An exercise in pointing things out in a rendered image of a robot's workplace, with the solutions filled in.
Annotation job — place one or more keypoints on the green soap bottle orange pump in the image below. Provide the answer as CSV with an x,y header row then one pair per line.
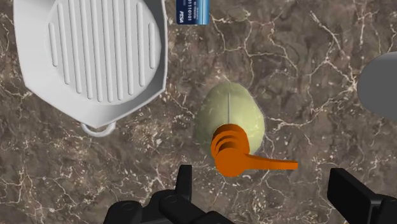
x,y
231,124

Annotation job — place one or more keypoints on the grey round object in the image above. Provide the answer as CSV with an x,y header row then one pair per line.
x,y
380,85

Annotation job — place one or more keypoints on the white ribbed grill pan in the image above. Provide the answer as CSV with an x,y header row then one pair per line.
x,y
93,59

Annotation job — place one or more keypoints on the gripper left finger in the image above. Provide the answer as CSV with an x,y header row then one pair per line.
x,y
178,198

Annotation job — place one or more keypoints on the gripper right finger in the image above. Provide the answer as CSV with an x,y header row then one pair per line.
x,y
353,194

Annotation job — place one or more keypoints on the blue card with print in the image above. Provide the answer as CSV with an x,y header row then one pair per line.
x,y
192,12

